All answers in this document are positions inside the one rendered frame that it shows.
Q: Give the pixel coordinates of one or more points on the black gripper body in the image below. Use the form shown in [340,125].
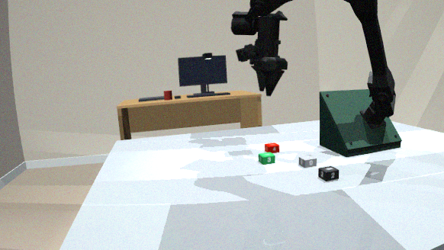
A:
[271,60]

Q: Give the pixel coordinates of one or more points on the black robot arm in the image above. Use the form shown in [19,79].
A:
[380,81]

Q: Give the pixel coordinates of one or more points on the red block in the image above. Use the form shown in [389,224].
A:
[271,147]

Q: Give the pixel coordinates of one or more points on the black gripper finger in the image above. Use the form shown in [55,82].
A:
[260,77]
[271,80]

